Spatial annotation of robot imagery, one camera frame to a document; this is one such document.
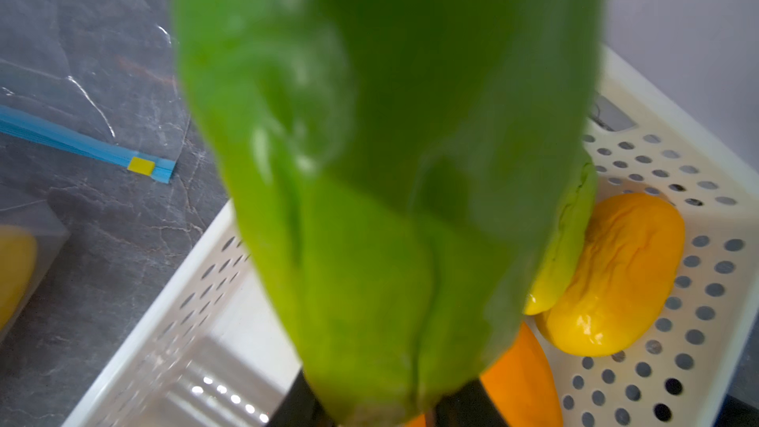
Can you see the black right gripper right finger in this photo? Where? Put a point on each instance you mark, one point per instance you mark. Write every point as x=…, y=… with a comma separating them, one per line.
x=471, y=406

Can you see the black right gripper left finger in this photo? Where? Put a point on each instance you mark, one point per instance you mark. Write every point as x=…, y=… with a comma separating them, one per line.
x=300, y=408

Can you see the clear zip-top bag blue zipper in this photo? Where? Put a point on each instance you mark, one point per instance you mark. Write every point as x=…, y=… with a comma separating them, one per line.
x=36, y=217

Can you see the orange mango top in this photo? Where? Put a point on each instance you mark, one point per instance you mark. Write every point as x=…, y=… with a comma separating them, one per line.
x=521, y=385

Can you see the yellow green mango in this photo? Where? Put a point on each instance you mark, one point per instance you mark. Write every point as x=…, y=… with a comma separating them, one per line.
x=562, y=254

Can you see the small yellow mango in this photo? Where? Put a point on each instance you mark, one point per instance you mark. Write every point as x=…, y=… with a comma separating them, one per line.
x=632, y=251

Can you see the spare clear zip-top bag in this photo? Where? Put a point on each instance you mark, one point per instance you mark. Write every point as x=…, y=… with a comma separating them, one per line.
x=95, y=78

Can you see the white perforated plastic basket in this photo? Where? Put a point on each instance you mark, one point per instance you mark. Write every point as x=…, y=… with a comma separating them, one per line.
x=211, y=352

